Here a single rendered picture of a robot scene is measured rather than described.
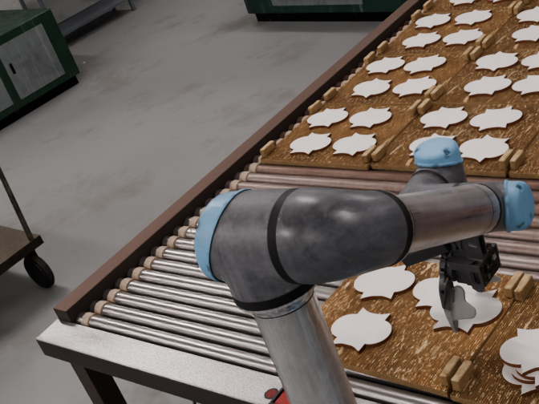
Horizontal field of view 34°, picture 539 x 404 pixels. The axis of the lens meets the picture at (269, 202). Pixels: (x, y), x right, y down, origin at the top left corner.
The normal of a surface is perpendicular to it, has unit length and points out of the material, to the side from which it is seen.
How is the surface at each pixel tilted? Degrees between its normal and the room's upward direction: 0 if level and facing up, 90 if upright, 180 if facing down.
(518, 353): 0
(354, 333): 0
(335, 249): 81
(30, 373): 0
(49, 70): 90
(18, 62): 90
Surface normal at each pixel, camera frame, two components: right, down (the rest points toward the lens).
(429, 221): 0.76, -0.10
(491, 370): -0.32, -0.83
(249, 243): -0.63, 0.09
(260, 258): -0.57, 0.41
